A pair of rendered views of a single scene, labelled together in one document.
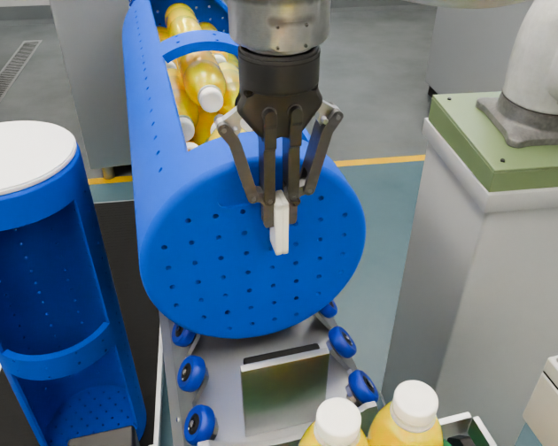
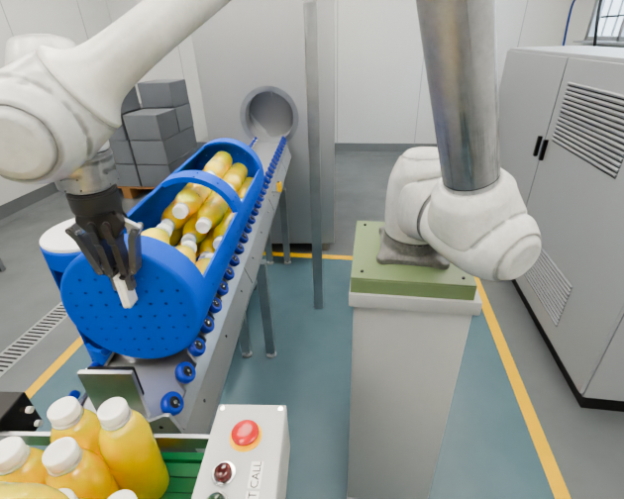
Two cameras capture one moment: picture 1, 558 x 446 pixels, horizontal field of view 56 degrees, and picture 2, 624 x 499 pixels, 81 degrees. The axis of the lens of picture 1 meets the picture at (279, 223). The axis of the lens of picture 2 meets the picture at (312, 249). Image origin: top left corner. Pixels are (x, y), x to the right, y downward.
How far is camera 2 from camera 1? 0.51 m
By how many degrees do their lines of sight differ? 16
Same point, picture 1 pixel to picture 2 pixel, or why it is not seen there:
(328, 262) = (176, 319)
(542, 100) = (397, 233)
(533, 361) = (424, 428)
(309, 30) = (80, 182)
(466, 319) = (359, 382)
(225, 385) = not seen: hidden behind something
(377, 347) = not seen: hidden behind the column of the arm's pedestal
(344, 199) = (172, 280)
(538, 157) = (390, 272)
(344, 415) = (64, 407)
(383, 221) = not seen: hidden behind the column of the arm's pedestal
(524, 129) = (390, 251)
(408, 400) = (105, 408)
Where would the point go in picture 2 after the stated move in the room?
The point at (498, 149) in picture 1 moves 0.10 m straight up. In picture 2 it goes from (365, 263) to (367, 229)
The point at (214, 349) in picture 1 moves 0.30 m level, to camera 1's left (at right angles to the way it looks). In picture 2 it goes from (126, 361) to (28, 338)
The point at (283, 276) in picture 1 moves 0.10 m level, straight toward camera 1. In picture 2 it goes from (150, 323) to (113, 357)
